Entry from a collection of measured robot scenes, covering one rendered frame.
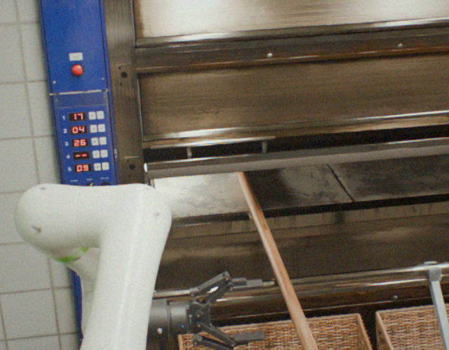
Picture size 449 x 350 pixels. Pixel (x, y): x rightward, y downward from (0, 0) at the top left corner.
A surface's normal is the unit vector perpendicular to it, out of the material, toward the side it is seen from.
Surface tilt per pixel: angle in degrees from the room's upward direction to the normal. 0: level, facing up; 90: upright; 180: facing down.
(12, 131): 90
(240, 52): 90
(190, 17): 70
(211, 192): 0
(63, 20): 90
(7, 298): 90
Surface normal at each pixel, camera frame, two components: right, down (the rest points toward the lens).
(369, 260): 0.11, 0.01
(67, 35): 0.13, 0.36
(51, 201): 0.00, -0.49
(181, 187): -0.04, -0.93
